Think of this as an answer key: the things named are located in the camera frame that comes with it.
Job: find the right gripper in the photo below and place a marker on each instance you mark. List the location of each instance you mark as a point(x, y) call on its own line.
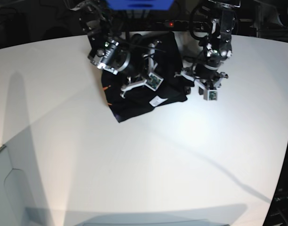
point(149, 65)

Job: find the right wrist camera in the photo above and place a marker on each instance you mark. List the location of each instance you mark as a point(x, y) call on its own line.
point(154, 81)

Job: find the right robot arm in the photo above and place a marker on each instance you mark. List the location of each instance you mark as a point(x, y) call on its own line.
point(104, 42)

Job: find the black power strip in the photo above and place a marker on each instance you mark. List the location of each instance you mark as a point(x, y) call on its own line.
point(182, 26)

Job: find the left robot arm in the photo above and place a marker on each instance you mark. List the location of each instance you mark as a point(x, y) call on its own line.
point(216, 46)

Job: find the blue plastic box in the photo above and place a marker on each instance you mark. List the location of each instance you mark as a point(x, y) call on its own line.
point(140, 4)

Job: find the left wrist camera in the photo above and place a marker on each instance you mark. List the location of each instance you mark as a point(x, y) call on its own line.
point(210, 95)

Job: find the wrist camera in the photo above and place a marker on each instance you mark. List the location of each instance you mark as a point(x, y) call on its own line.
point(154, 81)
point(210, 95)

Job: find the white shirt label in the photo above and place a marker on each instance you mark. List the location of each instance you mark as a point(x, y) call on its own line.
point(156, 101)

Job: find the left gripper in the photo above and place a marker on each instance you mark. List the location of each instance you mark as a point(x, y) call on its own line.
point(207, 85)

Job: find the black T-shirt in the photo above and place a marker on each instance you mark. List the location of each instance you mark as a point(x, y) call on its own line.
point(136, 101)

